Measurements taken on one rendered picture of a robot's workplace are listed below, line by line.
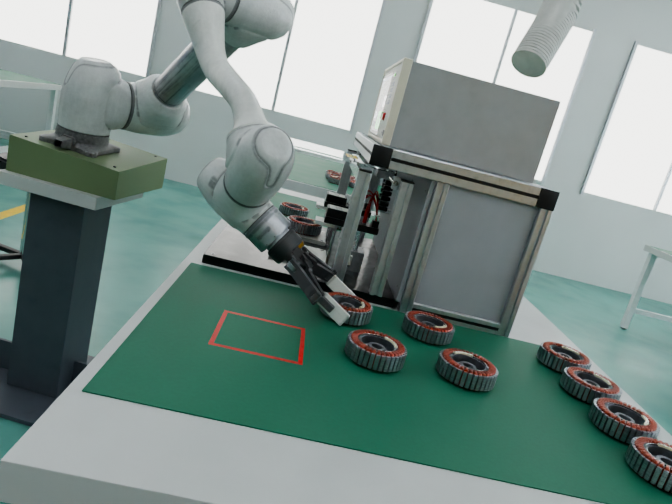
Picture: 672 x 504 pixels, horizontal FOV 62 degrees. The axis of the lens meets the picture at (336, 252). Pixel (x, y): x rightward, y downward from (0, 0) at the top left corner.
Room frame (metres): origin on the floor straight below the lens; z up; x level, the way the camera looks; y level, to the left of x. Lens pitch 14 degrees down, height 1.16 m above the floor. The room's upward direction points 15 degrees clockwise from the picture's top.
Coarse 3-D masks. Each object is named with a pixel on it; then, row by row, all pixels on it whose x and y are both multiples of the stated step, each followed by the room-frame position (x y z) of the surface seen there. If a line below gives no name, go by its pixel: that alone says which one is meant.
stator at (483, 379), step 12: (456, 348) 1.04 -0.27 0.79; (444, 360) 0.97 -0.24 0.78; (456, 360) 1.02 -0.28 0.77; (468, 360) 1.02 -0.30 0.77; (480, 360) 1.01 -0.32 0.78; (444, 372) 0.96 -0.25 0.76; (456, 372) 0.95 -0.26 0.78; (468, 372) 0.94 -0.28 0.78; (480, 372) 0.95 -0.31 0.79; (492, 372) 0.96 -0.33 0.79; (456, 384) 0.94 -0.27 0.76; (468, 384) 0.94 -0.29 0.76; (480, 384) 0.94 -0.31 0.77; (492, 384) 0.96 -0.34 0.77
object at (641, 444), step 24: (552, 360) 1.16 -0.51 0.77; (576, 360) 1.16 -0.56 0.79; (576, 384) 1.04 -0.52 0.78; (600, 384) 1.09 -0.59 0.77; (600, 408) 0.94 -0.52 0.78; (624, 408) 0.97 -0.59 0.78; (624, 432) 0.89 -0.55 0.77; (648, 432) 0.89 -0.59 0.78; (648, 456) 0.80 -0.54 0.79; (648, 480) 0.78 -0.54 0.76
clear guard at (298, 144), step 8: (296, 144) 1.35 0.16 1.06; (304, 144) 1.42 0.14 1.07; (312, 144) 1.49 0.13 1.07; (312, 152) 1.30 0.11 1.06; (320, 152) 1.30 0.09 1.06; (328, 152) 1.36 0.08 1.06; (336, 152) 1.43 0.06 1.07; (344, 152) 1.51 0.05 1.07; (344, 160) 1.31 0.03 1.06; (352, 160) 1.31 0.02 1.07; (360, 160) 1.38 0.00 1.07; (376, 168) 1.31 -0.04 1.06; (384, 168) 1.33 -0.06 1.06
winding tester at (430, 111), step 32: (416, 64) 1.39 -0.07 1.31; (416, 96) 1.39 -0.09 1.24; (448, 96) 1.40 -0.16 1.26; (480, 96) 1.40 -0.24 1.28; (512, 96) 1.41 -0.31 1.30; (384, 128) 1.42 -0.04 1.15; (416, 128) 1.39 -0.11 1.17; (448, 128) 1.40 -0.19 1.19; (480, 128) 1.40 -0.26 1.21; (512, 128) 1.41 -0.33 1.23; (544, 128) 1.42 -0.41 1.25; (448, 160) 1.40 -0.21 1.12; (480, 160) 1.41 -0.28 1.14; (512, 160) 1.41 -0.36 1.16
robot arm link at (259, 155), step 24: (192, 0) 1.34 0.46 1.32; (192, 24) 1.33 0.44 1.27; (216, 24) 1.34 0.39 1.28; (216, 48) 1.30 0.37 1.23; (216, 72) 1.22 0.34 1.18; (240, 96) 1.11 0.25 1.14; (240, 120) 1.08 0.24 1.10; (264, 120) 1.09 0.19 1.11; (240, 144) 1.01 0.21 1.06; (264, 144) 0.99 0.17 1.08; (288, 144) 1.01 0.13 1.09; (240, 168) 1.00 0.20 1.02; (264, 168) 0.99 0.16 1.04; (288, 168) 1.02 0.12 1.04; (240, 192) 1.04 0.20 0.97; (264, 192) 1.03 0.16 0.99
